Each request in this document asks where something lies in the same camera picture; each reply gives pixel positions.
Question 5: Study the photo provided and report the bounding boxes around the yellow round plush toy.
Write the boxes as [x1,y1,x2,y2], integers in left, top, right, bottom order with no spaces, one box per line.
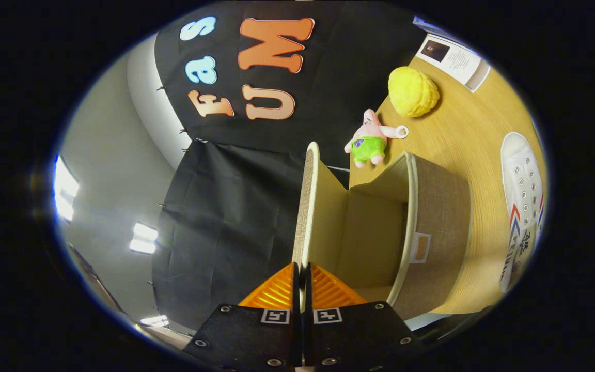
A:
[387,66,441,118]

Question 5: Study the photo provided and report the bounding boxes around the black backdrop cloth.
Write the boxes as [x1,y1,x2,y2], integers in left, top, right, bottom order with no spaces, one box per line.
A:
[150,0,432,332]

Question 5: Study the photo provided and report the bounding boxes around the white shoe striped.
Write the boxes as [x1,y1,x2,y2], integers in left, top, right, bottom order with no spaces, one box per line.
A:
[499,132,546,293]

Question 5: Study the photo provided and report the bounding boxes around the row of black cloth clips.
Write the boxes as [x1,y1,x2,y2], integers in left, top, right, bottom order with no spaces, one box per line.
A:
[146,83,197,287]

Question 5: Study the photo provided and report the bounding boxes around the beige fabric storage box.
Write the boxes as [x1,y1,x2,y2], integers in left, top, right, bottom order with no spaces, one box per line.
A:
[291,141,473,321]

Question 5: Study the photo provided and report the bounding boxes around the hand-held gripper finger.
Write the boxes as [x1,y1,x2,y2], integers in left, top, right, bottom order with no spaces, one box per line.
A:
[183,262,302,371]
[304,262,423,371]

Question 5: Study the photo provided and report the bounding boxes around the pink starfish plush toy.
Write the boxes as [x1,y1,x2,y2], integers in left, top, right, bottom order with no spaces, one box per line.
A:
[343,108,410,169]

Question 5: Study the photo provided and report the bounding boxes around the white portrait cover book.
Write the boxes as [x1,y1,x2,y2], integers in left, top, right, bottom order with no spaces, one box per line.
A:
[415,33,491,93]

